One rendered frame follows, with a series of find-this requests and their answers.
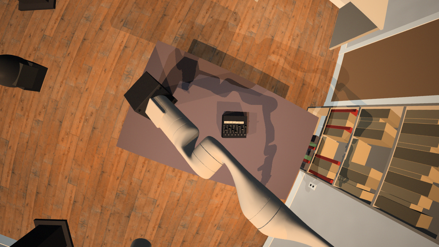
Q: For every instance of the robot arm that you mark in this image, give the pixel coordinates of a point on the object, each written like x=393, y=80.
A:
x=259, y=205

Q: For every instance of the black lighting desk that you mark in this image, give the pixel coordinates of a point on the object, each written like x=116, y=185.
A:
x=234, y=126

